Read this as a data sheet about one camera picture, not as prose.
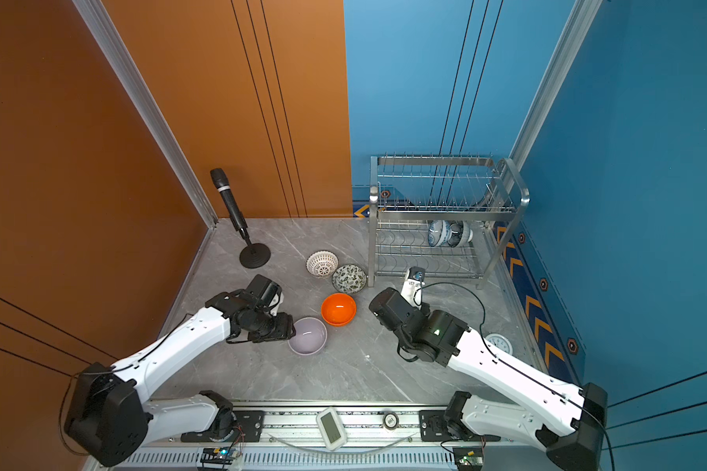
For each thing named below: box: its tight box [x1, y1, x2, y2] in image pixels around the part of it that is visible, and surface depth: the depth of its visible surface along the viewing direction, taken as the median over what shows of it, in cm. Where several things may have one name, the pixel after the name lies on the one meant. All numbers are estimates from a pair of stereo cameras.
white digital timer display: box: [315, 407, 349, 452], surface depth 72 cm
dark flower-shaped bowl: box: [447, 219, 464, 248], surface depth 111 cm
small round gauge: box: [382, 412, 400, 431], surface depth 71 cm
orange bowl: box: [320, 292, 358, 327], surface depth 93 cm
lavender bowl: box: [287, 316, 328, 357], surface depth 87 cm
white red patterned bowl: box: [305, 249, 339, 278], surface depth 105 cm
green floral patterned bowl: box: [331, 263, 368, 294], surface depth 101 cm
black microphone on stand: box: [209, 167, 272, 269], surface depth 93 cm
